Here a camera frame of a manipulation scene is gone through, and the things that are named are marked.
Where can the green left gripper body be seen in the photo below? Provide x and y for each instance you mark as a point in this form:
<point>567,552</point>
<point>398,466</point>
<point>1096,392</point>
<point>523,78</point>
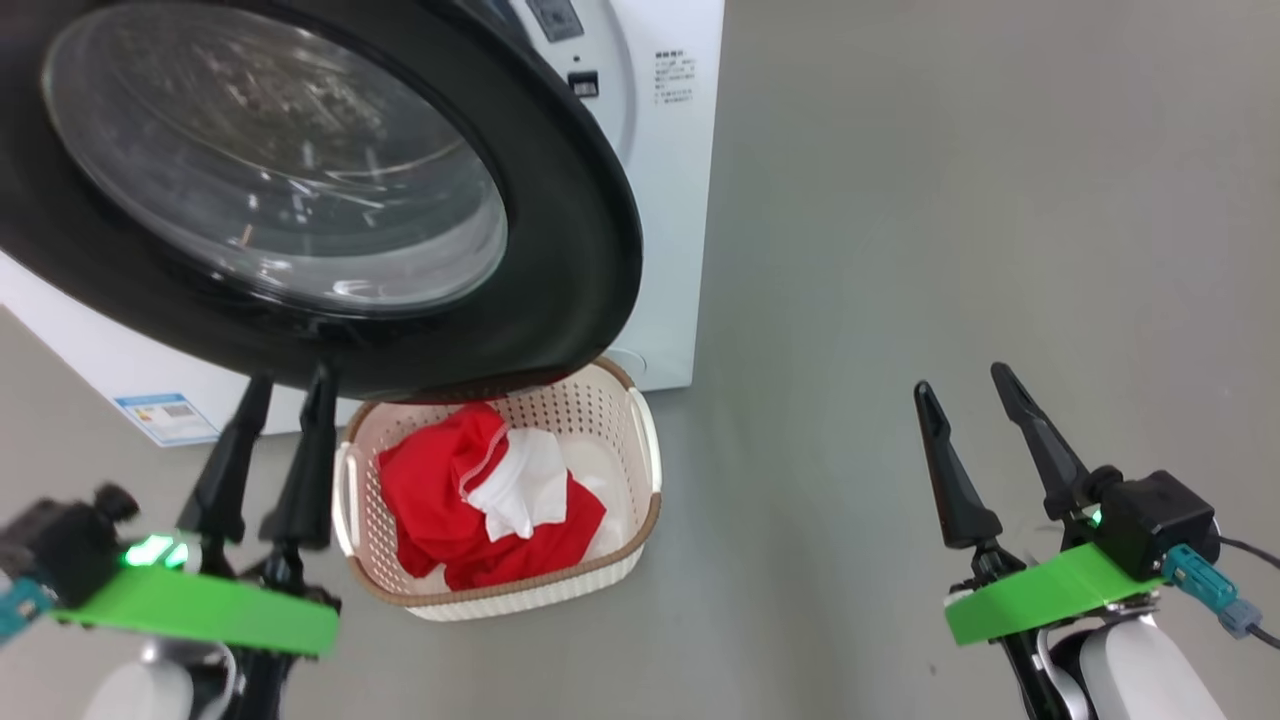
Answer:
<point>220,620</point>

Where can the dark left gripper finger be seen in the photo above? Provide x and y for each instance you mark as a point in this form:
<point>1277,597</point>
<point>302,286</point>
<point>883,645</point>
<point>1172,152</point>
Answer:
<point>305,490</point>
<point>225,490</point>

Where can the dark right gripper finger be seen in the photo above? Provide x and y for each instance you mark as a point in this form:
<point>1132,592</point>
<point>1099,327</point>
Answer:
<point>960,490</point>
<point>1050,460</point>

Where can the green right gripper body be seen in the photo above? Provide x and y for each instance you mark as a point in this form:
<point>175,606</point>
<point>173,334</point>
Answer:
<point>1050,595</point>

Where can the red garment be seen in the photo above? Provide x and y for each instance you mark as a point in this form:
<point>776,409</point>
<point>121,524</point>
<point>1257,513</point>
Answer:
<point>430,500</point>

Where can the black round glass washer door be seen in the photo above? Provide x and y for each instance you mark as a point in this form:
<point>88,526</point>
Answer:
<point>560,250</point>

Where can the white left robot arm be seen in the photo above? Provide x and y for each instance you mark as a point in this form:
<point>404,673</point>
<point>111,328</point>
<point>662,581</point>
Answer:
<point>140,695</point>

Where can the cream perforated basket brown rim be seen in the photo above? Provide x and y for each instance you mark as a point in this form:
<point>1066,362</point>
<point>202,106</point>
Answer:
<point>600,410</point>

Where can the white front-load washing machine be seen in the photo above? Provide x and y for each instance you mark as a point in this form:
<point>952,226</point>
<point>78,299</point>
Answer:
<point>670,250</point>

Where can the blue energy label sticker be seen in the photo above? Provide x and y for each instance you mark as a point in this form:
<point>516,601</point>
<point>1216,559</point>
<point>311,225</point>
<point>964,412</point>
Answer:
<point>165,420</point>

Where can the round white filter cover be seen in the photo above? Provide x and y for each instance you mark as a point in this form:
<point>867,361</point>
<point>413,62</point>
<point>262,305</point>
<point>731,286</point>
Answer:
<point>635,365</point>

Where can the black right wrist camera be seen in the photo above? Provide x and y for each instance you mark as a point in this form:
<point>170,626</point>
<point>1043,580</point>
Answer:
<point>1155,520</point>

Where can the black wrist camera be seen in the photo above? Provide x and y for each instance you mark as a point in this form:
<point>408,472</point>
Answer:
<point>70,545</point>
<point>1155,520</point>

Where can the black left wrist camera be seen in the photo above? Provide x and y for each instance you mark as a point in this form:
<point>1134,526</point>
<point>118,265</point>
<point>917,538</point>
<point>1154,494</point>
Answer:
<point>70,545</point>

